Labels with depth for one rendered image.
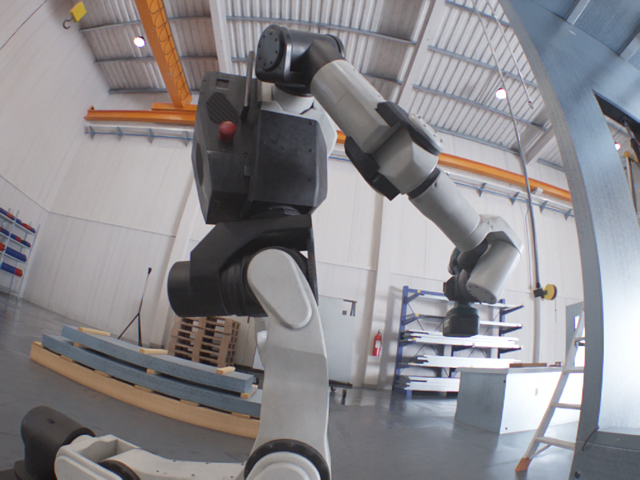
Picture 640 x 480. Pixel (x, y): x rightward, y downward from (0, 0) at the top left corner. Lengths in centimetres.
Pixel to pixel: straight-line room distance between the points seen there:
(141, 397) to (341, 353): 348
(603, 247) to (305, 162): 115
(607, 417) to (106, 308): 895
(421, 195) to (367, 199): 805
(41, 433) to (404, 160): 90
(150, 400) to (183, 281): 187
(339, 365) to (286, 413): 458
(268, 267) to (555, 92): 158
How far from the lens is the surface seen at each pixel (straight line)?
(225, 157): 58
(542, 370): 359
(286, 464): 53
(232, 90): 70
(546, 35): 237
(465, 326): 77
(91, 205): 1024
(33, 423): 87
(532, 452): 225
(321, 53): 58
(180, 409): 234
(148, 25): 835
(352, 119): 50
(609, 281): 137
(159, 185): 934
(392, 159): 49
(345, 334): 524
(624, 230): 158
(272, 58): 59
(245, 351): 713
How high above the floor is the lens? 65
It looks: 20 degrees up
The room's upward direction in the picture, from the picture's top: 9 degrees clockwise
